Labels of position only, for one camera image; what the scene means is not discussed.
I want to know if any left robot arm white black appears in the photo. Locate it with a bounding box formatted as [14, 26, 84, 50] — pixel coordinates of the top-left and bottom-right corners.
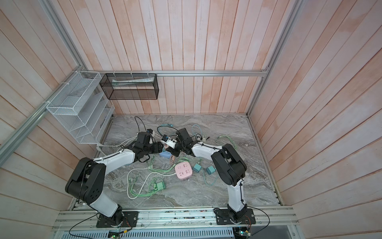
[65, 131, 163, 219]

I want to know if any pink power strip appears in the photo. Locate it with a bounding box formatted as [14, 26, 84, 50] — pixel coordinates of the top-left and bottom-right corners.
[174, 162, 193, 180]

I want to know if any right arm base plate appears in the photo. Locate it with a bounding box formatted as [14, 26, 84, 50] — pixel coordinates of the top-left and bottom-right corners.
[213, 208, 256, 225]

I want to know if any blue power strip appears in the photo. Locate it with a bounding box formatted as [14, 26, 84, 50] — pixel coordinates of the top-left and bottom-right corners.
[159, 151, 172, 158]

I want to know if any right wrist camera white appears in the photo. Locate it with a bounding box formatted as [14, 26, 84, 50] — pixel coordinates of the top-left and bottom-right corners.
[161, 134, 177, 148]

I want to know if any light green USB cable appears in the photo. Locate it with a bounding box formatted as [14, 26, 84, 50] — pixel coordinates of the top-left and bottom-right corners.
[126, 156, 192, 199]

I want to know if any teal USB cable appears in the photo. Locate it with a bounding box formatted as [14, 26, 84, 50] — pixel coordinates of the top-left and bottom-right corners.
[201, 167, 220, 186]

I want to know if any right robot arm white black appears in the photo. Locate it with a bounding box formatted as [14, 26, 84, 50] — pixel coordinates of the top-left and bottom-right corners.
[162, 128, 247, 220]

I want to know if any white wire mesh shelf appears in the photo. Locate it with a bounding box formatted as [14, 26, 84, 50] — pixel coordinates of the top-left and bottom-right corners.
[47, 71, 115, 144]

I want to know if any aluminium front rail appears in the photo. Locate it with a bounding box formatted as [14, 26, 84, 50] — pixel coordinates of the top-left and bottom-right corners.
[52, 206, 299, 231]

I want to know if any light green USB charger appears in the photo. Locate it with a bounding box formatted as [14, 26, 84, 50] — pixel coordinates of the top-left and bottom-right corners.
[154, 181, 166, 191]

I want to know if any teal USB charger with green cable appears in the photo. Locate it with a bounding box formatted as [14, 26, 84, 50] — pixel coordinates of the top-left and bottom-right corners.
[193, 163, 202, 173]

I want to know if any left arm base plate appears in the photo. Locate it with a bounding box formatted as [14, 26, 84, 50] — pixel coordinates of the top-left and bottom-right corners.
[96, 211, 139, 228]

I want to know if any white power cord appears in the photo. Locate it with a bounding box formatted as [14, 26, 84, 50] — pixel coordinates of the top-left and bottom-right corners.
[96, 135, 141, 156]

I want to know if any black mesh basket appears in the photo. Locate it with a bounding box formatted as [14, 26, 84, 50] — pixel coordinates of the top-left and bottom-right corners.
[100, 73, 159, 100]

